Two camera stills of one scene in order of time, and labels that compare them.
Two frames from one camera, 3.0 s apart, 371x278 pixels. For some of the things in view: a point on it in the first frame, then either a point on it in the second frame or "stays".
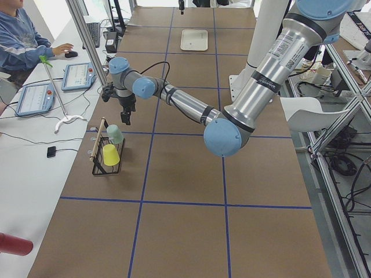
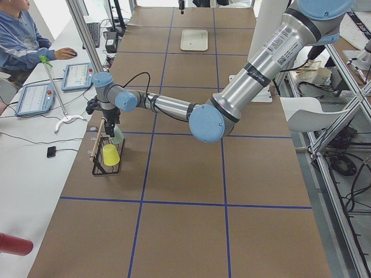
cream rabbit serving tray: x=194 y=40 stays
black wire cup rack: x=108 y=155 stays
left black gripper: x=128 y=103 -> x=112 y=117
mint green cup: x=115 y=134 stays
